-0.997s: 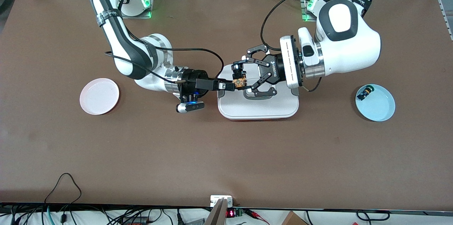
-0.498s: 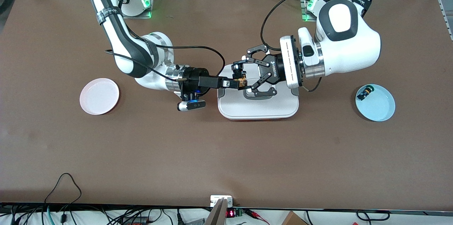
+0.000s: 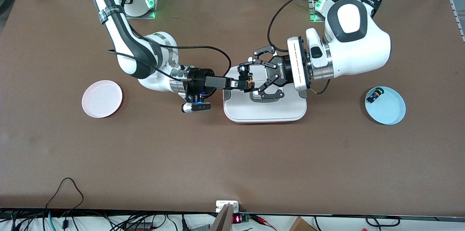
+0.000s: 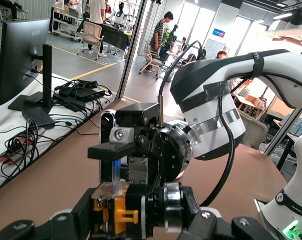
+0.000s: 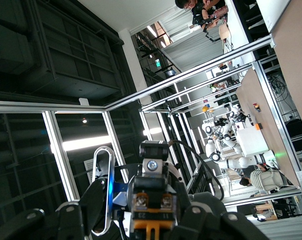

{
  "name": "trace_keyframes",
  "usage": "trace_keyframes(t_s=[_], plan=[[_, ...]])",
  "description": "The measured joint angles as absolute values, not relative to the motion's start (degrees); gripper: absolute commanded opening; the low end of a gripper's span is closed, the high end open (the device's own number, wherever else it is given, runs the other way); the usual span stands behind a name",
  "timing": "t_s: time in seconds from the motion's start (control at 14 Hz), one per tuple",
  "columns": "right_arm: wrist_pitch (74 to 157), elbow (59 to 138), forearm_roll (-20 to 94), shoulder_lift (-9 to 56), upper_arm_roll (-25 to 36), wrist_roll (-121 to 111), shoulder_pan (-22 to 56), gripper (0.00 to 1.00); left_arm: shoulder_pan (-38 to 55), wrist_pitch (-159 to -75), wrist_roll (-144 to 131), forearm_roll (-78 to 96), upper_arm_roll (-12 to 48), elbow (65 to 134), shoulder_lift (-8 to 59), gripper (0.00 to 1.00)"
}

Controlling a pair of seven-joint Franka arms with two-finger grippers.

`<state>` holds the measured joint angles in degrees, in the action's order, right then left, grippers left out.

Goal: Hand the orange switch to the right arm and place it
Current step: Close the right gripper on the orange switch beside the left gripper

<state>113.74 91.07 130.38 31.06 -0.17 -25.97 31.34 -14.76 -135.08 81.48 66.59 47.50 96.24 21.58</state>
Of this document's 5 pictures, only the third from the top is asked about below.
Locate pink round plate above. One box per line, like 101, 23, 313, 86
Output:
82, 80, 123, 118

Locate light blue round plate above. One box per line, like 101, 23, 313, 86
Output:
365, 86, 406, 125

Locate small white box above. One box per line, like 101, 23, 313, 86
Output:
216, 200, 239, 213

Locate red clip leads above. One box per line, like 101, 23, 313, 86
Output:
251, 214, 278, 231

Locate brown cardboard piece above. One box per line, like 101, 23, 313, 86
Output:
289, 216, 316, 231

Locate white lunch box grey handle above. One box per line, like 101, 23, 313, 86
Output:
222, 66, 307, 124

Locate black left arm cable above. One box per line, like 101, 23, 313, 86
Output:
267, 0, 384, 54

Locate grey wedge post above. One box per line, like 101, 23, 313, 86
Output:
210, 203, 234, 231

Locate black cable bundle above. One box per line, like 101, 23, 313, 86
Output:
102, 214, 171, 231

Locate black looped cable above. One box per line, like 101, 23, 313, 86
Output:
45, 177, 85, 220

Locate thin black cable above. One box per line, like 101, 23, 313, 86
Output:
365, 215, 401, 226

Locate aluminium profile rail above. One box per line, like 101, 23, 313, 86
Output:
435, 0, 465, 42

